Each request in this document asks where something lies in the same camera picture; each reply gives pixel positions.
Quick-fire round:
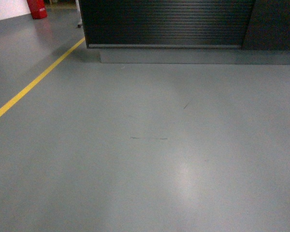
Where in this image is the red fire extinguisher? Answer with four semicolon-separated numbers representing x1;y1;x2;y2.
27;0;47;19

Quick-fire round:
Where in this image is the black checkout counter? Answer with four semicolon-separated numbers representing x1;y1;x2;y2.
79;0;290;65

